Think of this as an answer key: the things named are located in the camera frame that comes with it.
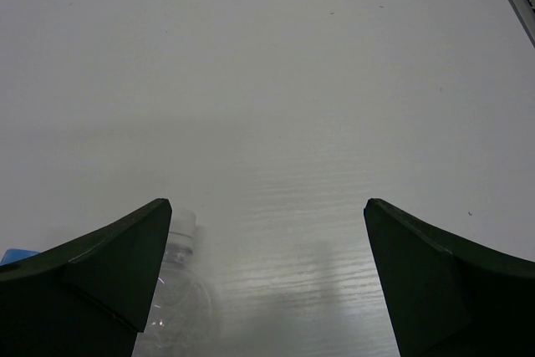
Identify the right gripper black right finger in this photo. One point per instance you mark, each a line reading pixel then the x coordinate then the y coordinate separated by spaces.
pixel 447 295

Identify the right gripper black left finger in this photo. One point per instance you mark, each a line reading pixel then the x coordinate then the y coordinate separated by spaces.
pixel 87 297

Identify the blue-cap blue-label water bottle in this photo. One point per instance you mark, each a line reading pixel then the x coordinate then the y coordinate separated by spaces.
pixel 13 255

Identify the clear unlabelled plastic bottle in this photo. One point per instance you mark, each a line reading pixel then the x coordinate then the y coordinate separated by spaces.
pixel 183 316

